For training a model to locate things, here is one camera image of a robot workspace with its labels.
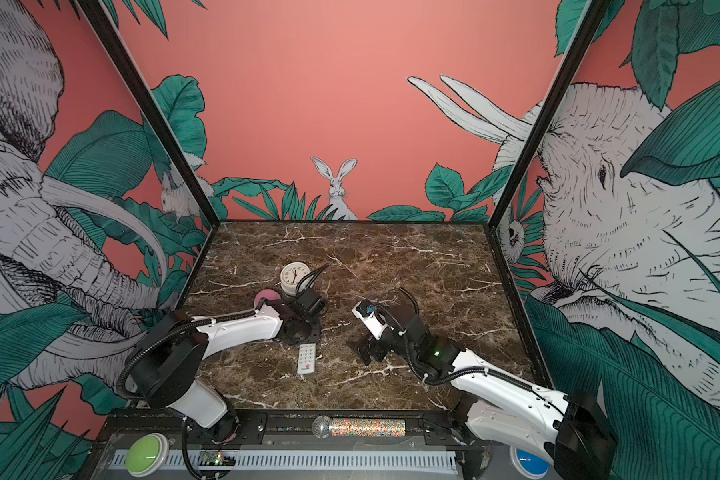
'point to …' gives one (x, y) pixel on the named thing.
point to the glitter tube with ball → (327, 427)
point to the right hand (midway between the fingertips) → (356, 327)
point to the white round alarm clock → (291, 275)
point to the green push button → (147, 455)
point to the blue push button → (528, 465)
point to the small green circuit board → (217, 458)
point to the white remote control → (306, 358)
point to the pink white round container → (268, 293)
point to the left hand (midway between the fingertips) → (316, 331)
